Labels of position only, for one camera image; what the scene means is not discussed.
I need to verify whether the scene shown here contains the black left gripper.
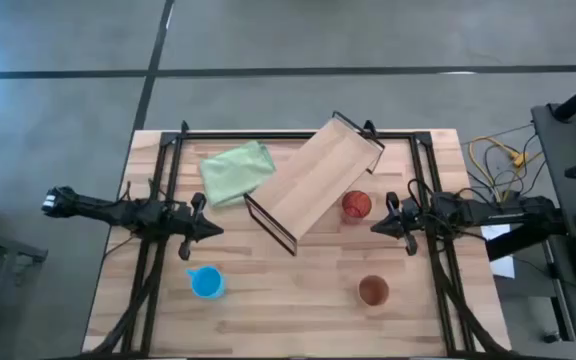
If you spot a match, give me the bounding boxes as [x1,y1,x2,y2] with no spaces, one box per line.
[167,192,225,261]

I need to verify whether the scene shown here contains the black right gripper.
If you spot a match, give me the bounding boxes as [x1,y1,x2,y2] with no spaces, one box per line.
[369,191,435,257]

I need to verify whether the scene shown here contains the red translucent ribbed cup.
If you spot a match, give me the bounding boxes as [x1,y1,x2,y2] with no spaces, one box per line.
[341,190,373,225]

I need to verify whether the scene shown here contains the blue plastic mug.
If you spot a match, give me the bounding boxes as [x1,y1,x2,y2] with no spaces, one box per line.
[185,265,227,301]

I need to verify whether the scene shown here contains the terracotta brown cup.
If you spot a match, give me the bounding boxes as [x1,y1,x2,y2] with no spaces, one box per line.
[357,274,391,308]

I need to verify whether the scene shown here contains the light green cloth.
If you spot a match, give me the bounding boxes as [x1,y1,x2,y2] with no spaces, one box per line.
[199,139,278,209]

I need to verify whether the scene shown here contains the white paper sheet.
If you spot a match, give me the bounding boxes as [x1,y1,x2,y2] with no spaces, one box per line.
[480,223,517,280]

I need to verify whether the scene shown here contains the dark grey desk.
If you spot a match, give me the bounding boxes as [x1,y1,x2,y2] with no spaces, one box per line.
[531,102,576,360]

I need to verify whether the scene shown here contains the wooden shelf black metal frame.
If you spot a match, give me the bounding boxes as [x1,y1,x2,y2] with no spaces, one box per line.
[242,110,387,257]

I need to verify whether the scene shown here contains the black metal rig frame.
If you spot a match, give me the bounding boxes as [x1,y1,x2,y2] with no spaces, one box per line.
[82,119,519,360]

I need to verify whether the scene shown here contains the black floor cables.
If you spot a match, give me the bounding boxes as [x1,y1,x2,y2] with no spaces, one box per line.
[466,132,549,202]

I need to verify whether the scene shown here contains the yellow cable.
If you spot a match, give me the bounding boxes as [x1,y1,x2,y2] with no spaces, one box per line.
[468,135,544,189]

